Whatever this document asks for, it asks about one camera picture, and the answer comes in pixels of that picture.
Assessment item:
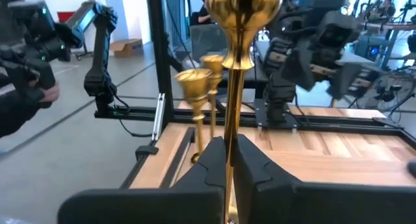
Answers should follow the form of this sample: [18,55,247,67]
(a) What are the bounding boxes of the grey office chair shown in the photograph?
[190,23,228,63]

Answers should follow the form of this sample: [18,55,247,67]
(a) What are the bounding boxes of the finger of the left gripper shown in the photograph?
[281,40,315,92]
[327,64,361,100]

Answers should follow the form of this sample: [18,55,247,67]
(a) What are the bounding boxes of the person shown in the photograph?
[190,0,213,25]

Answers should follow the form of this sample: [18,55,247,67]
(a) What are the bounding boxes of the cardboard box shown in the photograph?
[109,38,144,58]

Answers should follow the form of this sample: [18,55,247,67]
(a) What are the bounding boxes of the person's hand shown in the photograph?
[38,82,61,104]

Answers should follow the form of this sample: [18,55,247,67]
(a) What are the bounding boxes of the light wooden table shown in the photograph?
[161,126,416,189]

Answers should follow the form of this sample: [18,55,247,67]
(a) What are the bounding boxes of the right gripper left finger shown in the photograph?
[57,136,228,224]

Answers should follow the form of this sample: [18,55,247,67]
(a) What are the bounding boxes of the tall gold candlestick holder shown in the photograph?
[205,0,284,224]

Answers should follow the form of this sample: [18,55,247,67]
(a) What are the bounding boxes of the silver metal bracket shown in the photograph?
[151,93,166,142]

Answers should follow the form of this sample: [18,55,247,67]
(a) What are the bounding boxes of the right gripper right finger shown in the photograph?
[233,134,416,224]

